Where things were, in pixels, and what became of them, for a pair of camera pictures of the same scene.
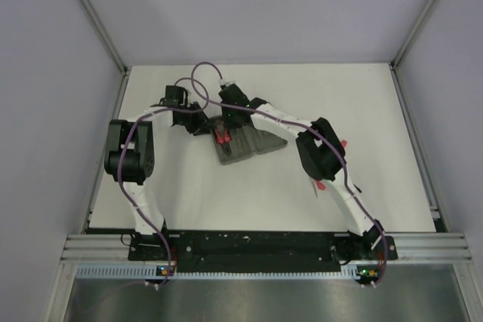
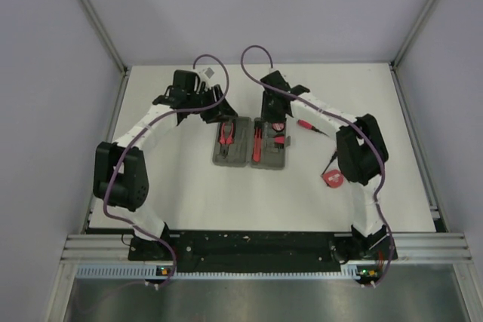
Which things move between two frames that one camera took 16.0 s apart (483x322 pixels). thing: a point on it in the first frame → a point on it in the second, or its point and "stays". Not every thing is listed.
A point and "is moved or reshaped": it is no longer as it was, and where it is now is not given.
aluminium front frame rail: (438, 248) stays
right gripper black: (224, 111) → (266, 116)
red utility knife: (321, 185) → (256, 147)
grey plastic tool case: (244, 142) is moved or reshaped
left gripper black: (200, 124) → (222, 112)
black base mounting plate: (259, 250) stays
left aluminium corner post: (99, 26) stays
